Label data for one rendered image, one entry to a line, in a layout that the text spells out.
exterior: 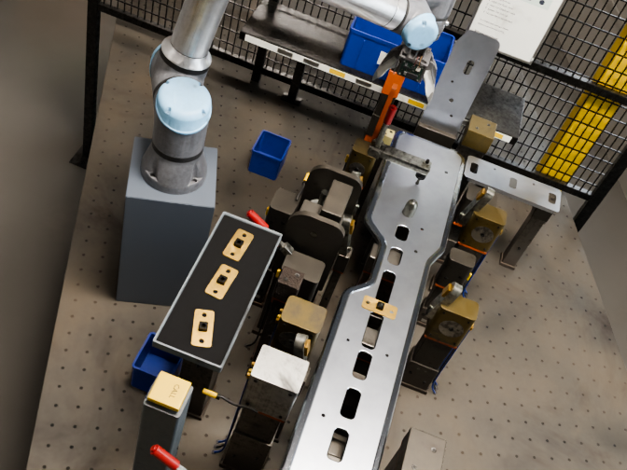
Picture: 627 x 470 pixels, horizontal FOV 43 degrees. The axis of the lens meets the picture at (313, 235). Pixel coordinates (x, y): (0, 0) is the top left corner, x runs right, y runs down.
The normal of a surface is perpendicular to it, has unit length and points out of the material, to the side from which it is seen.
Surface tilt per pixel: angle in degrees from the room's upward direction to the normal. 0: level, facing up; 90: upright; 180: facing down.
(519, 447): 0
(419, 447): 0
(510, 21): 90
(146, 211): 90
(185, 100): 8
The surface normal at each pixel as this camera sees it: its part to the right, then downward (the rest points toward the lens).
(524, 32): -0.28, 0.67
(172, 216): 0.04, 0.76
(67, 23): 0.24, -0.64
